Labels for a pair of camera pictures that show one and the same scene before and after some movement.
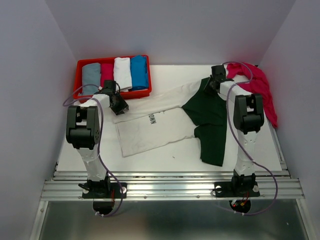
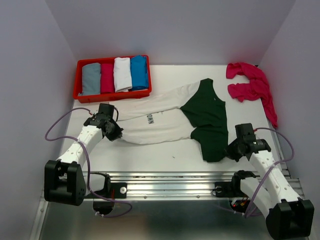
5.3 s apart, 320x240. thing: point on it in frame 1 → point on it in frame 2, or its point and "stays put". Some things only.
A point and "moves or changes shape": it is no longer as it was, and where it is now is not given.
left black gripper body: [119, 104] → [115, 130]
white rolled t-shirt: [122, 73] stays put
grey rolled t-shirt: [91, 75] stays put
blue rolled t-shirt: [139, 72] stays put
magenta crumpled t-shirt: [256, 83] stays put
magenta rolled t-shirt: [106, 73] stays put
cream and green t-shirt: [157, 119] moves or changes shape
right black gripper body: [212, 80] → [233, 149]
